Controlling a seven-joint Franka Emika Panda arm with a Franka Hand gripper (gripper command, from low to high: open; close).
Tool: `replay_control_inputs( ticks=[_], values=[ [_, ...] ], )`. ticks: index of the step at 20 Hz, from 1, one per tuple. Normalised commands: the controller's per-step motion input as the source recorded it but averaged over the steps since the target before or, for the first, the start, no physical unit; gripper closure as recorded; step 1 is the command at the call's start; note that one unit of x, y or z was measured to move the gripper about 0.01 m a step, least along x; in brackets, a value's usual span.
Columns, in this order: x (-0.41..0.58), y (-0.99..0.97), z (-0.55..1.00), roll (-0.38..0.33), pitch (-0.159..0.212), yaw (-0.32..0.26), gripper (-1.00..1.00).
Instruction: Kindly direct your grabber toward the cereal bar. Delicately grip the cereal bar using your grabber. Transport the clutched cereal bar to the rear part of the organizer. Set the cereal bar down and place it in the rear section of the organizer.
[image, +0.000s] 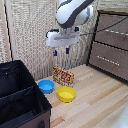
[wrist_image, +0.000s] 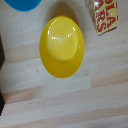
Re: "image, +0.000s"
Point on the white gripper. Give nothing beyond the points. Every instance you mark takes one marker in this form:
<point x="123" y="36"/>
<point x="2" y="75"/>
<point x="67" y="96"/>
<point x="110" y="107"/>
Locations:
<point x="62" y="38"/>

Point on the red yellow cereal bar box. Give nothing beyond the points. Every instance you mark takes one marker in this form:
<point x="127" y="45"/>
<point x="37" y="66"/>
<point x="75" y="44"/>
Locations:
<point x="63" y="76"/>

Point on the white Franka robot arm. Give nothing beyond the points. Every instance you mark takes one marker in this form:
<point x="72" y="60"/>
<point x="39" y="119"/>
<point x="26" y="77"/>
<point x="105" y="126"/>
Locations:
<point x="73" y="11"/>

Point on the beige woven curtain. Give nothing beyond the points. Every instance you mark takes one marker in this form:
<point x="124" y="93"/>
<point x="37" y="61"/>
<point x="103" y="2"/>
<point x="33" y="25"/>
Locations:
<point x="33" y="33"/>

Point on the blue plastic bowl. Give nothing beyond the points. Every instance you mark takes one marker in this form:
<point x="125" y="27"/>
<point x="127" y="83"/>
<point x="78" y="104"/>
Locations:
<point x="46" y="86"/>

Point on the yellow plastic bowl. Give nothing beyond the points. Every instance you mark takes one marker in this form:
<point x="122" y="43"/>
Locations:
<point x="66" y="94"/>

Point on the brown drawer cabinet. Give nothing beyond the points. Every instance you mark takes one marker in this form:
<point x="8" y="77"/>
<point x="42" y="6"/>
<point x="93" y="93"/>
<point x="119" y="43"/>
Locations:
<point x="110" y="46"/>

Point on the black fabric storage box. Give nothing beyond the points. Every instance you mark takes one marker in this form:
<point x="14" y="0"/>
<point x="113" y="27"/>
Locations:
<point x="20" y="96"/>

